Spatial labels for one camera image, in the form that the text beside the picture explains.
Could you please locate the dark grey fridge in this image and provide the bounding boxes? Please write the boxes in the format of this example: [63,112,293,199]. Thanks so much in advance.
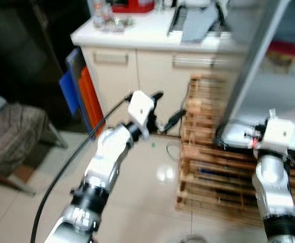
[221,0,295,155]

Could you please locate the beige kitchen cabinet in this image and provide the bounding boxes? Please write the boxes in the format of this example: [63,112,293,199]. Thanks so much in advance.
[70,8,249,136]

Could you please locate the wooden slatted rack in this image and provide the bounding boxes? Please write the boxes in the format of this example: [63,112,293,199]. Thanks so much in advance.
[175,73,295,227]

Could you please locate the orange red board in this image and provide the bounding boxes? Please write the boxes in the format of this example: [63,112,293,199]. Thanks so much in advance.
[79,66,106,136]

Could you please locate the steel kitchen sink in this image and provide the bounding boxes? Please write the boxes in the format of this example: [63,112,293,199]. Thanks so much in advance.
[167,5,229,44]

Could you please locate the small clear jar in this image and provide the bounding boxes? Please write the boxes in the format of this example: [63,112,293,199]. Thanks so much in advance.
[112,18,134,32]

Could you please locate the grey cloth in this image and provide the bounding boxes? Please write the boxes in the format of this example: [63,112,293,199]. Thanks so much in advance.
[180,8,219,44]

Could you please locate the red food box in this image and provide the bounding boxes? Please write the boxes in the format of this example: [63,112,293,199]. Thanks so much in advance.
[267,40,295,71]

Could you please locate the blue board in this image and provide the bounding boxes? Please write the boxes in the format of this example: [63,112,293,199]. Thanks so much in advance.
[59,48,83,118]

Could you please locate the clear plastic bottle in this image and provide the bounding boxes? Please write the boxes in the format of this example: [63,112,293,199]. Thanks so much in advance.
[93,0,113,28]

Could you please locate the white round pot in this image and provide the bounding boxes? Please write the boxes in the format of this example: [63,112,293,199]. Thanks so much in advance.
[180,0,224,8]

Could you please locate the brown plaid upholstered chair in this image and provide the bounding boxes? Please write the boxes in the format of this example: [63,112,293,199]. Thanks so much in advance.
[0,86,68,197]

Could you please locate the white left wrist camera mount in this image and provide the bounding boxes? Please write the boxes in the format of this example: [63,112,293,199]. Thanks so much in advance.
[127,91,155,140]

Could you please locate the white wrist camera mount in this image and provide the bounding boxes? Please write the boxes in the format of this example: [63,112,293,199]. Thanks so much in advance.
[258,117,295,152]
[127,91,155,140]

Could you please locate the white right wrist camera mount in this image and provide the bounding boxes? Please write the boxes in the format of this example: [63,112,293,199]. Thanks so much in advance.
[258,117,295,152]

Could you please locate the thin grey floor cable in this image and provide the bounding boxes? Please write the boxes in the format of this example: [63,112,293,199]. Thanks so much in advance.
[166,141,182,163]

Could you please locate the long silver cabinet handle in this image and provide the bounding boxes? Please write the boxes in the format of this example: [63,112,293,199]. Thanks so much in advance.
[171,57,239,69]

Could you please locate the short silver cabinet handle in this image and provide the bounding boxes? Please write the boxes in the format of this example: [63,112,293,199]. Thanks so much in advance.
[93,51,129,65]

